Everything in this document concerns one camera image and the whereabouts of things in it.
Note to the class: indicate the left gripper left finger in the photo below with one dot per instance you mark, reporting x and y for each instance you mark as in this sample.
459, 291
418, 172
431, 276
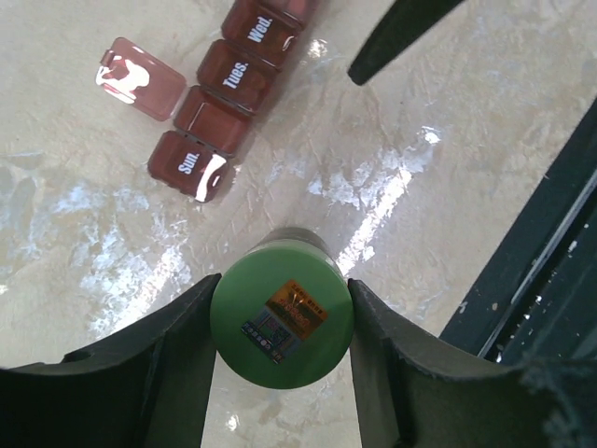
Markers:
147, 385

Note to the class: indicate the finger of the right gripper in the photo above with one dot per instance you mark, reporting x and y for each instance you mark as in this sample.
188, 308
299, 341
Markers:
402, 25

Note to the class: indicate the red weekly pill organizer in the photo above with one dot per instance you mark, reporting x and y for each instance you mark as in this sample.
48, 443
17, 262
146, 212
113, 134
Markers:
212, 117

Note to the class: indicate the green capped pill bottle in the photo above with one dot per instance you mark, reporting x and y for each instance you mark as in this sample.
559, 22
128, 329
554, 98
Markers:
282, 316

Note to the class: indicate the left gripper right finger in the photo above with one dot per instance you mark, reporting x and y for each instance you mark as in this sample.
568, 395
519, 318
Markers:
414, 390

